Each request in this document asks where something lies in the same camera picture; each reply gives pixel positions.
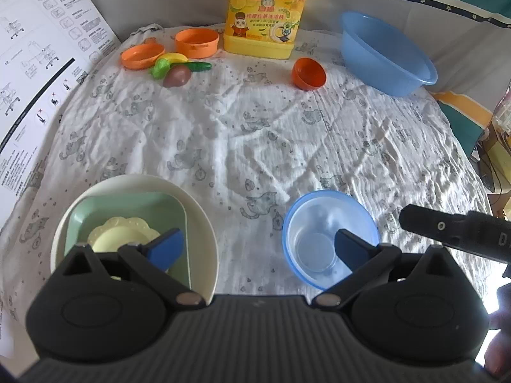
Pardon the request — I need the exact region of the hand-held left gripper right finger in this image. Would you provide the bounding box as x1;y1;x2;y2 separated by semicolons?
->
311;229;458;308

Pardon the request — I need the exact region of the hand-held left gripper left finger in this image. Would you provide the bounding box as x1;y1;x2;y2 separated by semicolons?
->
55;227;202;310

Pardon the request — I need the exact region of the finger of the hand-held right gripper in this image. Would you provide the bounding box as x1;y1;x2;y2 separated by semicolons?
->
398;204;511;265

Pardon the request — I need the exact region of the clear plastic cup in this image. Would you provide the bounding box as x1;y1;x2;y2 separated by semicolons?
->
288;203;353;274

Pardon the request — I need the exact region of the pale yellow flower plate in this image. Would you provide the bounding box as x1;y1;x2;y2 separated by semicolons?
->
87;216;161;281

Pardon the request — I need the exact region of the small blue bowl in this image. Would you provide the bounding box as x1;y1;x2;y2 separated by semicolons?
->
282;190;380;291

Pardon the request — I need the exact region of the green square plate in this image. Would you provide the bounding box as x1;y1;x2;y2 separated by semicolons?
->
64;192;192;293

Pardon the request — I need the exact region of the white round plate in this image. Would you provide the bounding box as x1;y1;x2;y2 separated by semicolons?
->
50;173;220;309

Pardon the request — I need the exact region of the person's right hand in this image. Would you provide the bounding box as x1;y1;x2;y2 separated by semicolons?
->
484;309;511;379

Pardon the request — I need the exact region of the white printed cloth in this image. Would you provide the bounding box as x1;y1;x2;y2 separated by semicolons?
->
0;22;494;368

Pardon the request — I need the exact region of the brown toy vegetable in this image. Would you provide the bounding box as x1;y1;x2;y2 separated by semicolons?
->
162;64;192;88

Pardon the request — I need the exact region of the green toy vegetable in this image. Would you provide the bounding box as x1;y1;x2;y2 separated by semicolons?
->
150;58;172;79

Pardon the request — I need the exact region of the large blue basin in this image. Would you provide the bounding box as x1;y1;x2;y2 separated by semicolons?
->
339;11;439;97

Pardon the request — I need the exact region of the small orange bowl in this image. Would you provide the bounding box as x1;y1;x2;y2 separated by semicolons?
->
291;57;327;91

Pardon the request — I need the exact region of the orange plate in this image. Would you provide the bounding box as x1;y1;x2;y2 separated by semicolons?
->
120;39;165;71

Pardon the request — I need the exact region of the orange round container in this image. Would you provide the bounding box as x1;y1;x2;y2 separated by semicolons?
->
174;27;220;60

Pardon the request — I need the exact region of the white instruction sheet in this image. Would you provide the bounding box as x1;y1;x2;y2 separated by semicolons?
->
0;0;121;359

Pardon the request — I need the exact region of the yellow detergent jug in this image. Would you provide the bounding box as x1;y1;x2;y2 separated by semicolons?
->
223;0;302;61

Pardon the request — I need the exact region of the black cable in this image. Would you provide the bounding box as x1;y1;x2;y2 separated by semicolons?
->
480;141;504;193

